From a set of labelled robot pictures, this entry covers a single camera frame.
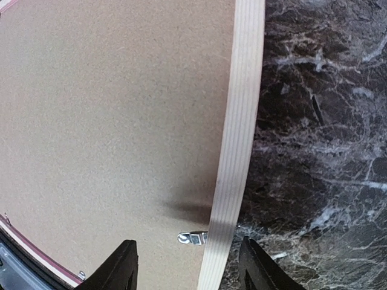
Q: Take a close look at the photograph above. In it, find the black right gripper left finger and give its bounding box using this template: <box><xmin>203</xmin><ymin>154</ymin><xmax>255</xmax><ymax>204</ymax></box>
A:
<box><xmin>74</xmin><ymin>240</ymin><xmax>138</xmax><ymax>290</ymax></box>

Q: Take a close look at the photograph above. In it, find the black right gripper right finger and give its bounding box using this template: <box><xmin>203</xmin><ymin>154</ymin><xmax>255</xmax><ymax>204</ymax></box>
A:
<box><xmin>238</xmin><ymin>237</ymin><xmax>305</xmax><ymax>290</ymax></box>

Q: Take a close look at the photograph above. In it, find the light wooden picture frame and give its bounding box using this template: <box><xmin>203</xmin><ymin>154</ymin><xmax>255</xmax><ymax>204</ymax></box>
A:
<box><xmin>0</xmin><ymin>0</ymin><xmax>266</xmax><ymax>290</ymax></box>

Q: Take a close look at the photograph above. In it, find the silver turn clip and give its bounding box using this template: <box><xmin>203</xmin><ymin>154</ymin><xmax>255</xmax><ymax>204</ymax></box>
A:
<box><xmin>78</xmin><ymin>271</ymin><xmax>86</xmax><ymax>281</ymax></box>
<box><xmin>177</xmin><ymin>231</ymin><xmax>208</xmax><ymax>245</ymax></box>

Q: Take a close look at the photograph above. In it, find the black table edge rail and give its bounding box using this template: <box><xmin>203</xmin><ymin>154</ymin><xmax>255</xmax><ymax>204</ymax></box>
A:
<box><xmin>1</xmin><ymin>233</ymin><xmax>70</xmax><ymax>290</ymax></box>

